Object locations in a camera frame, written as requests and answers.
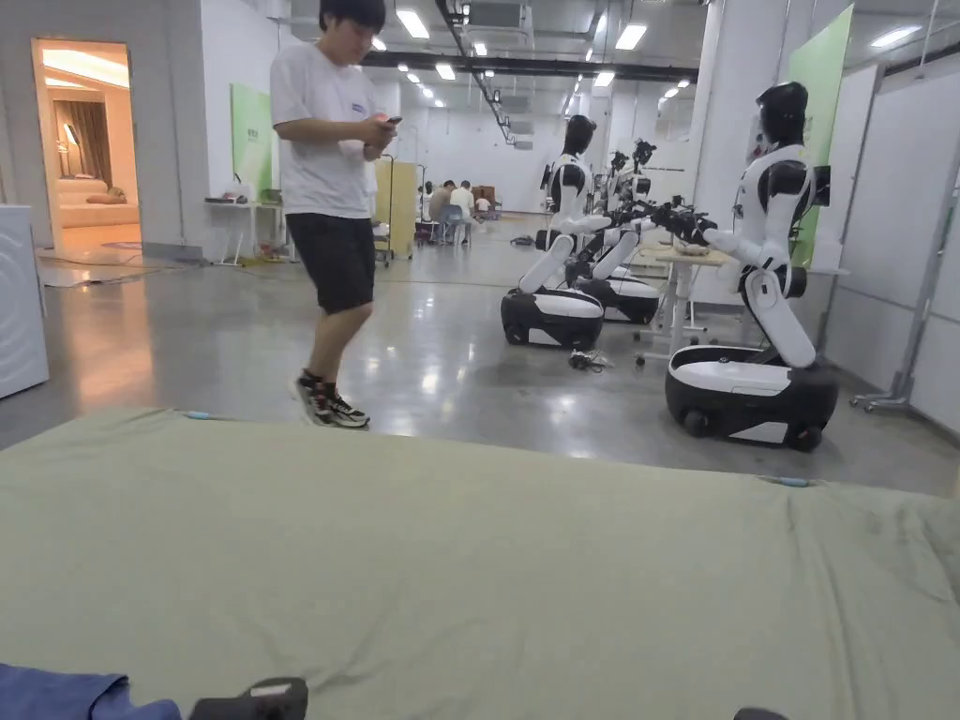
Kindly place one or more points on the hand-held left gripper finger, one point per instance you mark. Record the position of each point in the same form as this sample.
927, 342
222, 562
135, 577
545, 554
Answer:
274, 697

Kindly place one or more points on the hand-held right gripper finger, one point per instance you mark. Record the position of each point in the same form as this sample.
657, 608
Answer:
759, 714

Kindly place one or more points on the dark blue garment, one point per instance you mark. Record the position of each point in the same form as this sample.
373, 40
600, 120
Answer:
52, 694

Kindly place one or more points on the bed with pale green sheet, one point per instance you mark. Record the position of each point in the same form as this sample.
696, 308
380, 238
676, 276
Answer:
465, 577

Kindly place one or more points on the white and black humanoid robot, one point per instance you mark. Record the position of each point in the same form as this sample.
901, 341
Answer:
559, 300
626, 289
772, 300

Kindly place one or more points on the white washing machine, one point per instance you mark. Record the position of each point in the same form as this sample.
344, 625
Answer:
19, 300

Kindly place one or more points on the wooden panel cart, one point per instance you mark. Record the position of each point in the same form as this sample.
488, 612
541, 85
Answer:
397, 202

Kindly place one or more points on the beige sofa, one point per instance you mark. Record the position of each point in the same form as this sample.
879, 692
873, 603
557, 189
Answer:
90, 206

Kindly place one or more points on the group of people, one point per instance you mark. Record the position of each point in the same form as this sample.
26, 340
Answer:
454, 202

